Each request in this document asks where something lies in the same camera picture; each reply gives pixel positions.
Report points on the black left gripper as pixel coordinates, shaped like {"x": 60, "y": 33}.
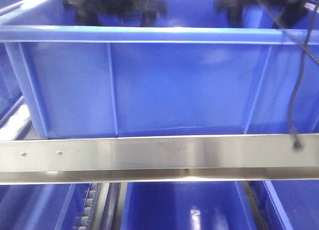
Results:
{"x": 87, "y": 11}

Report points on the large blue plastic box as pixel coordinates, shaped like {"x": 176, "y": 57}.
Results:
{"x": 189, "y": 74}

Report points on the blue bin lower left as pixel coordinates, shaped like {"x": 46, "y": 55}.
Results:
{"x": 42, "y": 207}

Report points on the stainless steel shelf beam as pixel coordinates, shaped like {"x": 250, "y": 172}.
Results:
{"x": 159, "y": 159}

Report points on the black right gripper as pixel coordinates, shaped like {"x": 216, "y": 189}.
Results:
{"x": 290, "y": 11}

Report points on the blue bin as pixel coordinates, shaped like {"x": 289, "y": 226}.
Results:
{"x": 186, "y": 206}
{"x": 42, "y": 207}

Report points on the blue bin lower centre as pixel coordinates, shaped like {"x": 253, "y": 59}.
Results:
{"x": 186, "y": 206}

